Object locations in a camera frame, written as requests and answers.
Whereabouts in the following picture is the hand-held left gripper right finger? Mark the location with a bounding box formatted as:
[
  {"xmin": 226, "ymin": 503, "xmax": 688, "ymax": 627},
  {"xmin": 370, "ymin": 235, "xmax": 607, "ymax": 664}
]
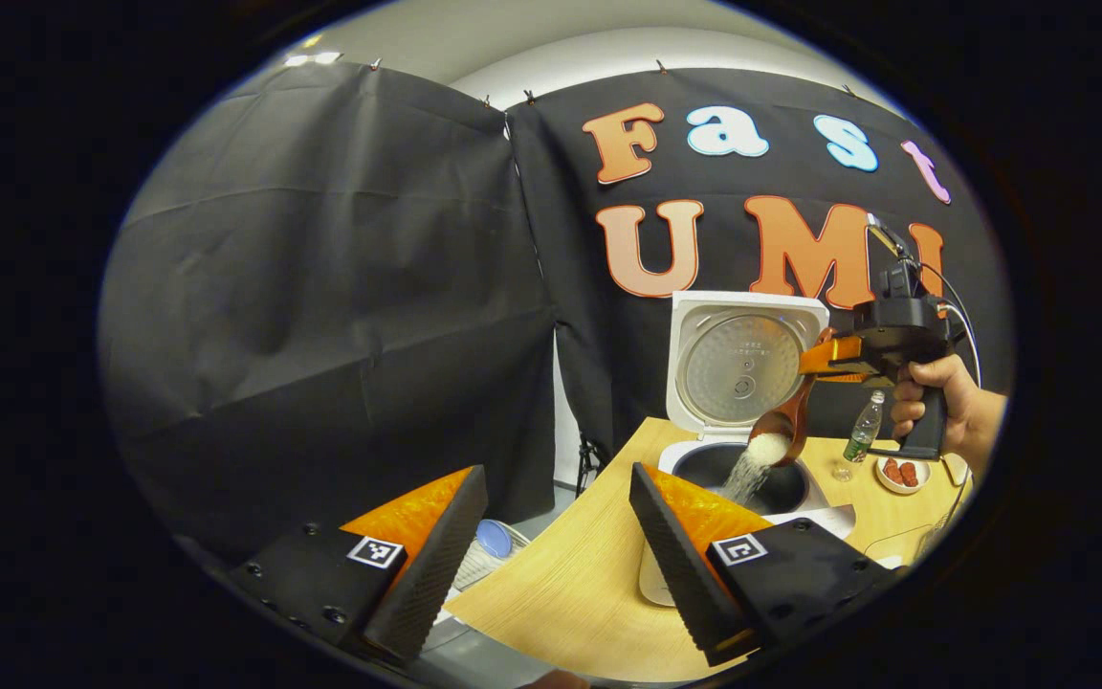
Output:
[{"xmin": 629, "ymin": 462, "xmax": 901, "ymax": 668}]

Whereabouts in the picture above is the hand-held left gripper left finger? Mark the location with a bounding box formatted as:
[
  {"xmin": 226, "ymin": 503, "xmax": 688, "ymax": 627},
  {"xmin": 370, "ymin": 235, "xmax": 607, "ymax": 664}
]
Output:
[{"xmin": 226, "ymin": 464, "xmax": 490, "ymax": 668}]

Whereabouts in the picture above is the brown wooden spoon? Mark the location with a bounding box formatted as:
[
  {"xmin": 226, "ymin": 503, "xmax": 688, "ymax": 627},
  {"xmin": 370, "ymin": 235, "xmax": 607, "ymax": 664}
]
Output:
[{"xmin": 747, "ymin": 327, "xmax": 839, "ymax": 470}]

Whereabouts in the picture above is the white rice cooker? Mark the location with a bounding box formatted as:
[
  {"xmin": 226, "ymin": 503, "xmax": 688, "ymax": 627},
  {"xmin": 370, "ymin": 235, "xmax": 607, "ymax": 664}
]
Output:
[{"xmin": 639, "ymin": 291, "xmax": 856, "ymax": 609}]

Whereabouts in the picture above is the white rice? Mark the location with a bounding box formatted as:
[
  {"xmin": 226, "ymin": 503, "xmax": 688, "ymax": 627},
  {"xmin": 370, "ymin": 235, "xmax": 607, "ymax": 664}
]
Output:
[{"xmin": 718, "ymin": 433, "xmax": 793, "ymax": 508}]

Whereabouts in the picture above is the white slatted tray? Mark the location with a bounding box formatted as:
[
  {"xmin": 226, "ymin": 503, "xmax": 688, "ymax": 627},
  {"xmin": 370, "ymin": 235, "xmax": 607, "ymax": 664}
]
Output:
[{"xmin": 446, "ymin": 522, "xmax": 533, "ymax": 599}]

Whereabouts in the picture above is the clear plastic water bottle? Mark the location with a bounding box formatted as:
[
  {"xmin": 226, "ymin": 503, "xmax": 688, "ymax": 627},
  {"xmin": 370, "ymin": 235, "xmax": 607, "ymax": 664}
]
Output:
[{"xmin": 831, "ymin": 389, "xmax": 887, "ymax": 482}]

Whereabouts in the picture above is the black tripod stand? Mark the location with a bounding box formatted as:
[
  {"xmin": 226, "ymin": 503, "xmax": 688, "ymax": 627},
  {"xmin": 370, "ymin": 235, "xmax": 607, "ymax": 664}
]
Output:
[{"xmin": 575, "ymin": 431, "xmax": 609, "ymax": 499}]

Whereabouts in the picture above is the white round plate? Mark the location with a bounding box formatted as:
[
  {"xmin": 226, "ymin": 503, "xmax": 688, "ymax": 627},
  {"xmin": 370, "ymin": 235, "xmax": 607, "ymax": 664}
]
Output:
[{"xmin": 874, "ymin": 456, "xmax": 932, "ymax": 496}]

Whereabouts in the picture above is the black backdrop cloth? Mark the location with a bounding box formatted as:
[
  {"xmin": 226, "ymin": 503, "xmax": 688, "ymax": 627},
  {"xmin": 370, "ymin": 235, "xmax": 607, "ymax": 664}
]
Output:
[{"xmin": 97, "ymin": 57, "xmax": 1016, "ymax": 566}]

